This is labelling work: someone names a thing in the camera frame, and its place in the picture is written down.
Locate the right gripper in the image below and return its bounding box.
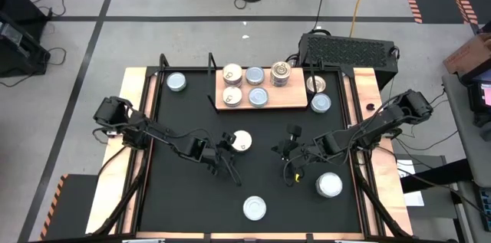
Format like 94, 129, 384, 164
270, 139, 315, 163

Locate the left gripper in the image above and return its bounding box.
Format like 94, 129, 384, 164
209, 130, 237, 162

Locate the green label tuna can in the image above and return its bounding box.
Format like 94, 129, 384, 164
245, 66, 265, 86
248, 87, 270, 109
315, 171, 344, 199
242, 195, 268, 222
166, 71, 187, 93

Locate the silver lid seafood can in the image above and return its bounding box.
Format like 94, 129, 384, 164
310, 93, 333, 115

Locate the black table mat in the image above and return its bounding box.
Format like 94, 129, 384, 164
137, 67, 364, 235

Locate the black mesh computer case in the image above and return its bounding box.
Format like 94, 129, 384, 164
298, 32, 400, 90

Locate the white paper sheet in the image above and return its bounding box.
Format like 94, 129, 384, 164
396, 158, 426, 208

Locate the black support beam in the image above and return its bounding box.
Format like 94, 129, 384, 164
400, 157, 475, 195

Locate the grey side table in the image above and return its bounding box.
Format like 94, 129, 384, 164
440, 72, 491, 243

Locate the black tablet pink screen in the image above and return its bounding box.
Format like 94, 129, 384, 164
466, 68, 491, 116

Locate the brown cardboard box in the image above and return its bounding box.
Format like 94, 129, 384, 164
443, 31, 491, 75

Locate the black keyboard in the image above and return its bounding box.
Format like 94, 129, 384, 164
478, 187, 491, 221

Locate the black equipment cart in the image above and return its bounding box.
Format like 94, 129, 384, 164
0, 0, 52, 79

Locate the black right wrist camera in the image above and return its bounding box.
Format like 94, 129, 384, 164
286, 123, 303, 140

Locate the wooden shelf black frame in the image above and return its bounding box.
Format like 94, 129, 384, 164
206, 51, 320, 113

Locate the black curved cable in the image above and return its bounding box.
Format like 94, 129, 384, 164
96, 143, 130, 178

